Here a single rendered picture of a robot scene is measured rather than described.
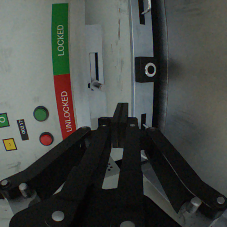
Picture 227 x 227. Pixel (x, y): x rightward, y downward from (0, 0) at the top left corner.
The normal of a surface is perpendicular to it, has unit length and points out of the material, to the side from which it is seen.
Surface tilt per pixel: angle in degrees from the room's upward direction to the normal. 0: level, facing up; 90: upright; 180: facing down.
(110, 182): 90
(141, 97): 90
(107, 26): 90
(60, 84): 90
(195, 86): 0
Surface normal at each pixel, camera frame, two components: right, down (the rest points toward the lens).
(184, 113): -0.92, 0.15
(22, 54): 0.39, 0.28
